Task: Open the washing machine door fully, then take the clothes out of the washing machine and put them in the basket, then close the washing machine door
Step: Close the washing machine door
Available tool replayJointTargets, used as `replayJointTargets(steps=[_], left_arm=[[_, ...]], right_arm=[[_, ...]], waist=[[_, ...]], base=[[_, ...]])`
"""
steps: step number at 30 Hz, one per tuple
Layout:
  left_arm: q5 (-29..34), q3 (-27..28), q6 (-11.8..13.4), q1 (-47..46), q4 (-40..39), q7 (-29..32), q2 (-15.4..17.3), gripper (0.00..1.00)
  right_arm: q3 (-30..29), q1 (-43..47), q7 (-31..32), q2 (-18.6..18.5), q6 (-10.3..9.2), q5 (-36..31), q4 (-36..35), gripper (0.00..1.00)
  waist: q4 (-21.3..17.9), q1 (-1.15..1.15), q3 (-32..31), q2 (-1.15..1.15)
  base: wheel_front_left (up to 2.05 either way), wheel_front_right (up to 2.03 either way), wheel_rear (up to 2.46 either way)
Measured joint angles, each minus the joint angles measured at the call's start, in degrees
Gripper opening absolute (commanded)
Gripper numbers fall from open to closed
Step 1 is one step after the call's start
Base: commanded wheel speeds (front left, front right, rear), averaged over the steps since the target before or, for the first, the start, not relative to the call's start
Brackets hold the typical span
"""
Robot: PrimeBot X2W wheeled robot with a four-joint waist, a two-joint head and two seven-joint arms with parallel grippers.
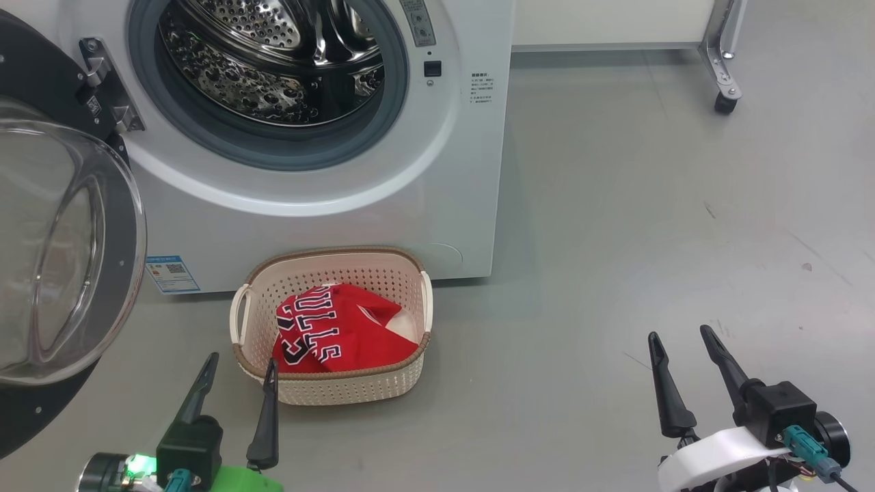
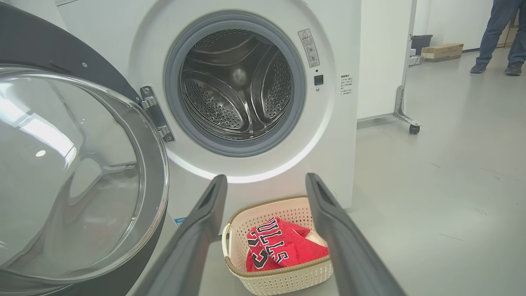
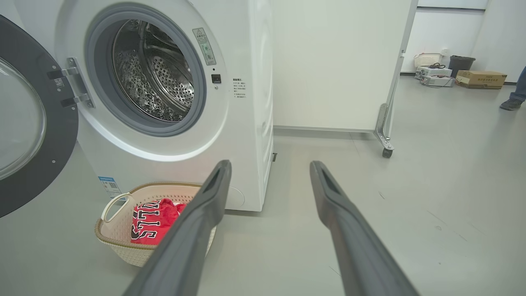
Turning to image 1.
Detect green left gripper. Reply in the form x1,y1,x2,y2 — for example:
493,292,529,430
126,353,285,492

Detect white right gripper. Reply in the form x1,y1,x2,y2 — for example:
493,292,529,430
647,325,800,492

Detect red basketball jersey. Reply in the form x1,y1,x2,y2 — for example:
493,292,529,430
272,284,420,374

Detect dark grey round glass door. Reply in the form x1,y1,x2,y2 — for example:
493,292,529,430
0,10,148,460

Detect cream perforated laundry basket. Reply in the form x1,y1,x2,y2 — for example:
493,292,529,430
229,246,435,407

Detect white washing machine body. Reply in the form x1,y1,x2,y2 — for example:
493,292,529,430
55,0,515,295

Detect grey rubber door gasket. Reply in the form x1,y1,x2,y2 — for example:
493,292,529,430
126,0,411,172

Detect metal door hinge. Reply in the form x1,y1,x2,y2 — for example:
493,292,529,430
78,38,146,135

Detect blue energy label sticker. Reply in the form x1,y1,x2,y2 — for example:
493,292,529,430
145,255,202,295

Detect white partition stand leg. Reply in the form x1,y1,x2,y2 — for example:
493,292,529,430
697,0,747,115

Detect steel perforated drum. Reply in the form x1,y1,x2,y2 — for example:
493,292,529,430
159,0,385,128

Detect black printed text label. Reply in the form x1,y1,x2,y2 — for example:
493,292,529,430
469,72,495,107

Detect white partition panel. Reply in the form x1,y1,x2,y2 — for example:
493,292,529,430
513,0,716,51

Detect grey warning sticker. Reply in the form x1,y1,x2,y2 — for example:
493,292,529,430
399,0,438,48

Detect teal right camera cable connector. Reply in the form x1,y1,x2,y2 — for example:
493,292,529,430
783,424,843,483

